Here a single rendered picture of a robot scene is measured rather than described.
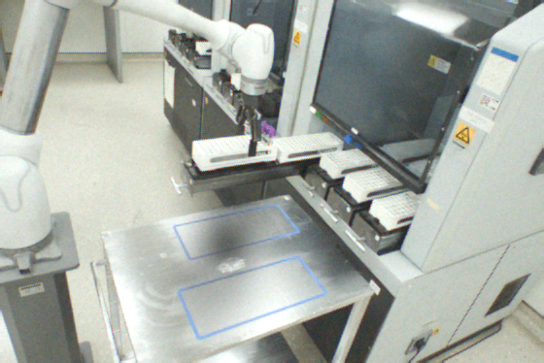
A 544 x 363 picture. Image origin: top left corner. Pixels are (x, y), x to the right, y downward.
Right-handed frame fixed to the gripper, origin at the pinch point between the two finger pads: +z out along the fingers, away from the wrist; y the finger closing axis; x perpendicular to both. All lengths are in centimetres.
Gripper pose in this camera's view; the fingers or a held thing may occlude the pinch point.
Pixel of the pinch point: (246, 144)
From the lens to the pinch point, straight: 149.9
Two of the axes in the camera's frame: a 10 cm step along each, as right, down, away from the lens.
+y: 4.7, 5.4, -7.0
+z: -1.4, 8.3, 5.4
